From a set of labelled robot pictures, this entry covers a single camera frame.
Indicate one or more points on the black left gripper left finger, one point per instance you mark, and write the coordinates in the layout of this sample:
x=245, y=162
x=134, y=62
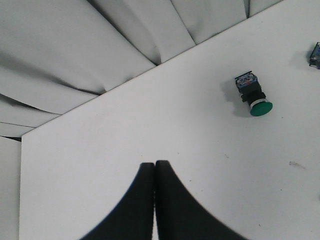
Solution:
x=133, y=217

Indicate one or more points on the green push button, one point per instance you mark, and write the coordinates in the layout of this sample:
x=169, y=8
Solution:
x=314, y=59
x=251, y=93

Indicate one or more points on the right green push button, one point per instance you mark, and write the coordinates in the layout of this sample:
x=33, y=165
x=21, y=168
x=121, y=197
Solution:
x=314, y=59

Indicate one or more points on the white pleated curtain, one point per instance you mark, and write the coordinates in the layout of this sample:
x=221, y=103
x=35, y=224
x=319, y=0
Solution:
x=56, y=55

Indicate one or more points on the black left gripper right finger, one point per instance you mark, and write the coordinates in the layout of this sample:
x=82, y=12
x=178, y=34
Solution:
x=179, y=216

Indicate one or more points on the left green push button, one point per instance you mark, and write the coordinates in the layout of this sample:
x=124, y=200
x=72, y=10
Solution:
x=251, y=93

